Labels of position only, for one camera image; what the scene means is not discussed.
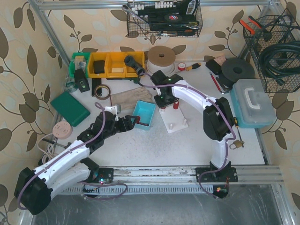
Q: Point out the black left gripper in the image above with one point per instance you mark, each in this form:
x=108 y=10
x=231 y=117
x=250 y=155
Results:
x=129 y=122

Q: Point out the glass jar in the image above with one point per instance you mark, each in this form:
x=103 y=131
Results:
x=70 y=85

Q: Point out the green storage bin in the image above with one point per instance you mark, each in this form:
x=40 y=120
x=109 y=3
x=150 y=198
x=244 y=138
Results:
x=79 y=60

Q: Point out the red tape roll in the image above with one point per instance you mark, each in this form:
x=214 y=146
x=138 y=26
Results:
x=181 y=66

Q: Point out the yellow storage bins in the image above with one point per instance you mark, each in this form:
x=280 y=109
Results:
x=115 y=67

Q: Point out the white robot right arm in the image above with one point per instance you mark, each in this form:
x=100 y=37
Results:
x=217 y=115

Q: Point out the dark steel hex key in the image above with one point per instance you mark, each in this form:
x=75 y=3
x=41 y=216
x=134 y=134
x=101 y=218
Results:
x=224 y=89

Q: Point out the brass padlock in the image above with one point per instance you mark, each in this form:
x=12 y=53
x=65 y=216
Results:
x=236 y=144

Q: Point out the black green device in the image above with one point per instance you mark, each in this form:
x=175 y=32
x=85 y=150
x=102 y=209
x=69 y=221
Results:
x=81 y=81

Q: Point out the green notebook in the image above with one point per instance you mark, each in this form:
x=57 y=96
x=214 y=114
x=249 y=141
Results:
x=70 y=108

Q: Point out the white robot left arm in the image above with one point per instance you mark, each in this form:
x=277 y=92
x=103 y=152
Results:
x=36 y=188

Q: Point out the teal spring tray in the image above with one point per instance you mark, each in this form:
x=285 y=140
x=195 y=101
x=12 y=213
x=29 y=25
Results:
x=145 y=111

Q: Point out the black yellow precision screwdriver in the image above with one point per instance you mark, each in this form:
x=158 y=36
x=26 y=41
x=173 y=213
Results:
x=237 y=126

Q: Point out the red handled hex key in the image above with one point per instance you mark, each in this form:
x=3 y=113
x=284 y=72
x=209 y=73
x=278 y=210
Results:
x=215 y=82

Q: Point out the white cable spool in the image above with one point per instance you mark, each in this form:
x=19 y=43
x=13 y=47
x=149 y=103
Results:
x=161 y=58

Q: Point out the black box in bin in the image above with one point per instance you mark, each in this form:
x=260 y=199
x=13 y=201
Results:
x=99 y=67

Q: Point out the yellow black handle screwdriver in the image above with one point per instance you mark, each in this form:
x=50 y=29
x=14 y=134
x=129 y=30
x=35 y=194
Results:
x=192 y=67

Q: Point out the wire basket with tools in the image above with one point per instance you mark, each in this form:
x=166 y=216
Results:
x=164 y=18

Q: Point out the teal plastic toolbox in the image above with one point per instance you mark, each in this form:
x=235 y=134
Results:
x=252 y=106

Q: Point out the wire basket with hoses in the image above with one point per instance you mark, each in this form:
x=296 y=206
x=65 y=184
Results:
x=275 y=51

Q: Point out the beige work glove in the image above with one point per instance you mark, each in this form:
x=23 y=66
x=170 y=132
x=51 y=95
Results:
x=128 y=99

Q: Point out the white peg base plate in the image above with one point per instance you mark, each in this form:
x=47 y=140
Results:
x=174 y=120

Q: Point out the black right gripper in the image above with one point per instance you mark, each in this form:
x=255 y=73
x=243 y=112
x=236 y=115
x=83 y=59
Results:
x=164 y=101

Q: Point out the brown tape roll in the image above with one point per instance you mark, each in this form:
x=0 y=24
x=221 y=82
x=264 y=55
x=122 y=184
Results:
x=102 y=92

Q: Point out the black pipe fitting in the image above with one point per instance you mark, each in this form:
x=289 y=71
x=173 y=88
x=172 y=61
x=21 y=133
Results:
x=137 y=67

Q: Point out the black rectangular case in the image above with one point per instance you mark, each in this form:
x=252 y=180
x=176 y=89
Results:
x=214 y=67

